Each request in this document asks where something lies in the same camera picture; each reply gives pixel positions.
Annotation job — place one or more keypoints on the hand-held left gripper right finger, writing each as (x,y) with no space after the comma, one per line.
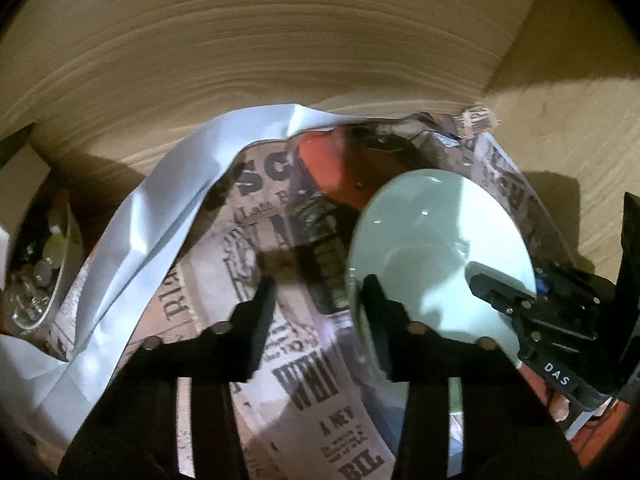
(371,305)

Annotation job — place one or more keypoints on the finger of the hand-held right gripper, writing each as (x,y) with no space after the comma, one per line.
(570,287)
(505,292)

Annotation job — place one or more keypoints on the person's right forearm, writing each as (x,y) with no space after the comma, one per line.
(600,430)

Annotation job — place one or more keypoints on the pile of glass pebbles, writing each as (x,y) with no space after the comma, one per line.
(40,270)

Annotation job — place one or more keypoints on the vintage printed paper lining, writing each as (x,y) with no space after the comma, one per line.
(300,385)

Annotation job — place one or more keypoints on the person's right hand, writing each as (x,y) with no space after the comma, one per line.
(560,407)

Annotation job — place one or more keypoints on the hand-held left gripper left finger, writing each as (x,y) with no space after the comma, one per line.
(265,310)

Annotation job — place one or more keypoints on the white cardboard box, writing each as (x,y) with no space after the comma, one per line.
(25,175)

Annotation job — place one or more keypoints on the grey paper sheet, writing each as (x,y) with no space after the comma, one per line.
(150,220)

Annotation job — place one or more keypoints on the mint green plate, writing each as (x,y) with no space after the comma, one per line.
(425,240)

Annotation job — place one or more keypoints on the small bowl holding glass pebbles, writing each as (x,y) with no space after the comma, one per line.
(71,260)

